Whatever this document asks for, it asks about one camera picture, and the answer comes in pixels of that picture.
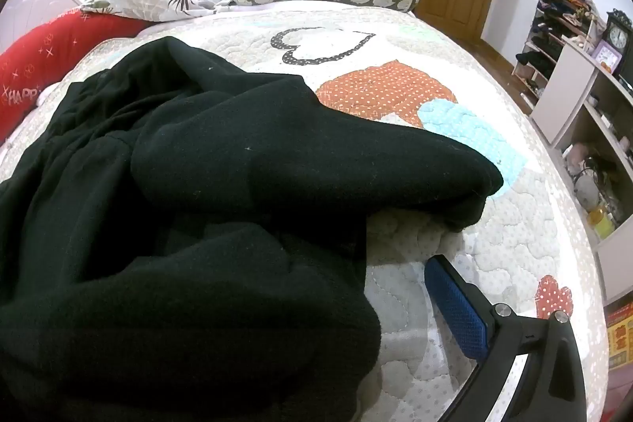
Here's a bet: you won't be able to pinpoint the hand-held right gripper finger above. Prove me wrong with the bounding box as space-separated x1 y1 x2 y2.
424 255 601 422

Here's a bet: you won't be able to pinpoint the black pants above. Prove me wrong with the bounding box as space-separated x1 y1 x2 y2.
0 35 504 422

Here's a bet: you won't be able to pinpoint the red cardboard box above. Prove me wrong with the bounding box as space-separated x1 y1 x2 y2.
605 300 633 371

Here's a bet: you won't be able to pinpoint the yellow bottle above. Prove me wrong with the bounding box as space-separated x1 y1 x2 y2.
588 203 617 240

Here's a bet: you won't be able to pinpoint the white shelf unit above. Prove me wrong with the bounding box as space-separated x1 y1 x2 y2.
531 40 633 305

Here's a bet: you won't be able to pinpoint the patchwork heart quilt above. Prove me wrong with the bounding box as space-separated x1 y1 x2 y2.
0 4 610 422

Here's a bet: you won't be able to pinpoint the shoe rack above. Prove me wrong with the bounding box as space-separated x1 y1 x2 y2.
511 0 607 111

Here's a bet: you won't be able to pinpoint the small purple clock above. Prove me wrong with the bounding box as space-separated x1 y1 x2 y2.
591 40 622 75

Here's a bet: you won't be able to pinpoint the ornate dark mantel clock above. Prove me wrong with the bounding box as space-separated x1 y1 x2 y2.
605 9 633 58

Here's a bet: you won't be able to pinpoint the red star print blanket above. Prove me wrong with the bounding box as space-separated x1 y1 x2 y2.
0 9 150 146

